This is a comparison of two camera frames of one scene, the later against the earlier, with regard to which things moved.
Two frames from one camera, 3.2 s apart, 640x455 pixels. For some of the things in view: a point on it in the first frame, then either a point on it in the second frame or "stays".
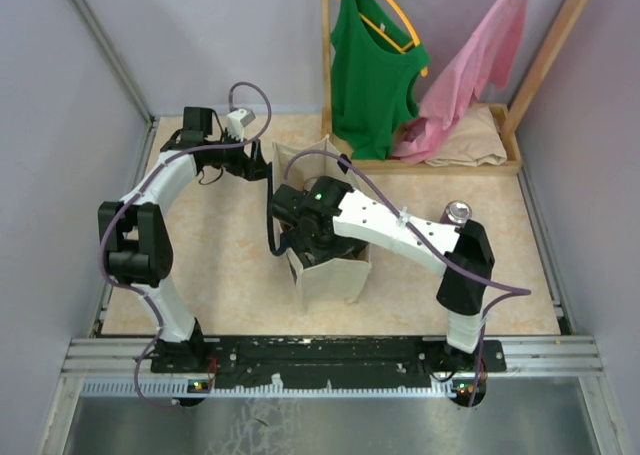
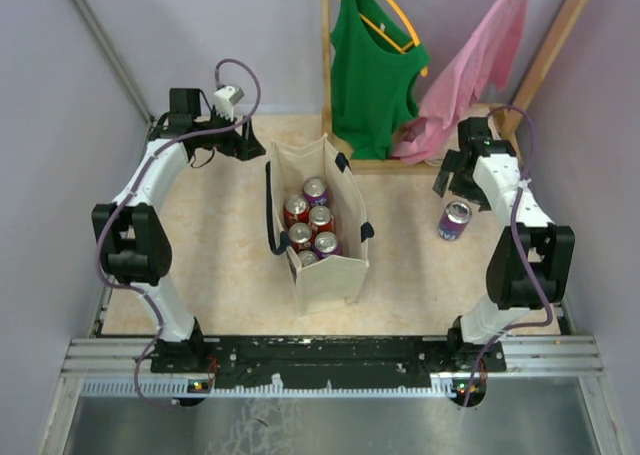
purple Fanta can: (456, 213) stays
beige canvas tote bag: (298, 161) stays
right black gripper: (343, 248) → (451, 165)
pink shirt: (489, 47) stays
